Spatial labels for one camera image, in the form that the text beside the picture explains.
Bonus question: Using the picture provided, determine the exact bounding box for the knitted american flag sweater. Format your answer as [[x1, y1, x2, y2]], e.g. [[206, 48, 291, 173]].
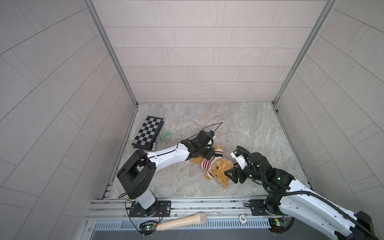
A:
[[201, 150, 223, 179]]

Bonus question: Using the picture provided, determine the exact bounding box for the tan plush teddy bear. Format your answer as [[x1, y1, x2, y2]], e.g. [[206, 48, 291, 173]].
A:
[[190, 145, 234, 188]]

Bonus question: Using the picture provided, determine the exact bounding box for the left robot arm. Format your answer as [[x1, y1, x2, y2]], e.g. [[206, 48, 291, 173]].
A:
[[117, 137, 214, 216]]

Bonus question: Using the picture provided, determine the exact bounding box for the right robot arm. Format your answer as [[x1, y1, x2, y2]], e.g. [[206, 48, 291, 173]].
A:
[[225, 146, 377, 240]]

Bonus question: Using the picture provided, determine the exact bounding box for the clear bag of green bricks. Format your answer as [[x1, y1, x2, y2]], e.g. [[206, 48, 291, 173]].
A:
[[159, 131, 173, 143]]

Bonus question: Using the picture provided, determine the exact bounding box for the right green circuit board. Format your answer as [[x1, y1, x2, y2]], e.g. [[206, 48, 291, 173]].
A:
[[268, 218, 286, 233]]

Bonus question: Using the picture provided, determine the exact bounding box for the green circuit board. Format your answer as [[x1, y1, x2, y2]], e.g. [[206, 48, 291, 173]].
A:
[[268, 218, 286, 233], [140, 221, 158, 236]]

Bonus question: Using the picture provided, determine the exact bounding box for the folded black white chessboard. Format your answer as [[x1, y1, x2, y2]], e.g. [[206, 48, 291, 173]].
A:
[[132, 116, 164, 151]]

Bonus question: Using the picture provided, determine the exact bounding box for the left green circuit board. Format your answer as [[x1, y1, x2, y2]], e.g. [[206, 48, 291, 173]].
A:
[[140, 221, 158, 236]]

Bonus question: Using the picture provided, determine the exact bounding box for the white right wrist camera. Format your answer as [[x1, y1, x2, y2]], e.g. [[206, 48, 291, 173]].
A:
[[231, 150, 248, 170]]

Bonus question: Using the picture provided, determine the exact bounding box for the black left camera cable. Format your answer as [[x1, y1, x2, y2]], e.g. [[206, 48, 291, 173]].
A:
[[179, 121, 224, 142]]

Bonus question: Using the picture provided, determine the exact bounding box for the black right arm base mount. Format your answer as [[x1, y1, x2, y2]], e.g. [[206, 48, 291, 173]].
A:
[[243, 195, 290, 218]]

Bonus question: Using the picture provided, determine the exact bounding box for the beige cylindrical handle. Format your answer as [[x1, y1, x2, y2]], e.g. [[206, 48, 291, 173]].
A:
[[156, 213, 207, 231]]

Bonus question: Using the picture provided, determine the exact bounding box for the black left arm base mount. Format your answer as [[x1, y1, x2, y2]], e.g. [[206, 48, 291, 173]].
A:
[[127, 200, 172, 218]]

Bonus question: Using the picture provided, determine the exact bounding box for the black corrugated right cable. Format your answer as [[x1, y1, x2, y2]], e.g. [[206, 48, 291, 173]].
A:
[[235, 145, 380, 240]]

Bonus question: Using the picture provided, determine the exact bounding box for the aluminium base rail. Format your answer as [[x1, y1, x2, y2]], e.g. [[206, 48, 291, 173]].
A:
[[78, 197, 294, 239]]

